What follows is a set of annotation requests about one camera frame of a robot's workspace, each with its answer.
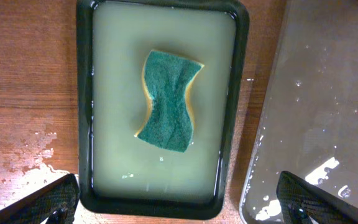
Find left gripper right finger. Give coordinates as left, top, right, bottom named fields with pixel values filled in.
left=276, top=171, right=358, bottom=223

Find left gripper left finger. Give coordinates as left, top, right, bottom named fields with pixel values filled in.
left=0, top=174, right=80, bottom=223

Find green yellow sponge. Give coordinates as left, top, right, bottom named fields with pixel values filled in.
left=135, top=50, right=204, bottom=152

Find large brown serving tray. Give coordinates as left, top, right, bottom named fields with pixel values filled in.
left=239, top=0, right=358, bottom=223

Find small green water tray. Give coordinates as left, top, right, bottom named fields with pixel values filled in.
left=76, top=1, right=249, bottom=220

